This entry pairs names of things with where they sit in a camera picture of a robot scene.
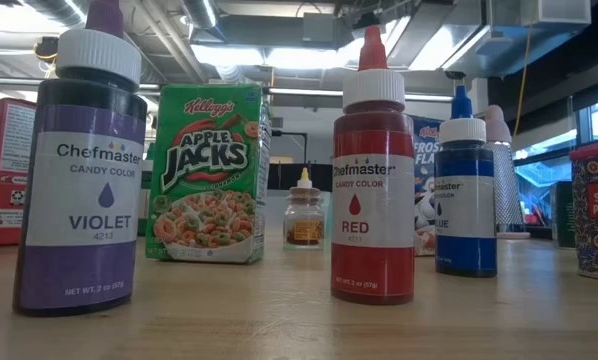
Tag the glass jar brown spice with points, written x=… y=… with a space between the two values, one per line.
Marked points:
x=304 y=225

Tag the blue Frosted Flakes cereal box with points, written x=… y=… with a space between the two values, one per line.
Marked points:
x=424 y=200

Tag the blue food colour bottle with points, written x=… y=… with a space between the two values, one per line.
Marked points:
x=465 y=215

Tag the red lid paprika tin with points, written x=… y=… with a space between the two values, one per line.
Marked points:
x=596 y=210

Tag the black monitor screen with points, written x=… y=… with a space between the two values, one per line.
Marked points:
x=284 y=176

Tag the red food colour bottle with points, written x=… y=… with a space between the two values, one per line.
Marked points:
x=372 y=200

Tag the green Apple Jacks cereal box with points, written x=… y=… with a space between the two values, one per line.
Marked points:
x=206 y=165

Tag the ceiling light strip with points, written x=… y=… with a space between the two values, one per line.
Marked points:
x=279 y=57

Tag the violet food colour bottle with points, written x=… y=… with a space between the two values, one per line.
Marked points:
x=81 y=200

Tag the dark green small box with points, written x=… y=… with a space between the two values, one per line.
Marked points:
x=564 y=215

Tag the black ceiling lamp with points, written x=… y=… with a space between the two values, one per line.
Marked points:
x=46 y=49

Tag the red Froot Loops cereal box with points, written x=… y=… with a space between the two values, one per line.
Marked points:
x=9 y=165

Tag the silver ceiling duct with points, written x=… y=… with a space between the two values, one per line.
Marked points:
x=459 y=45

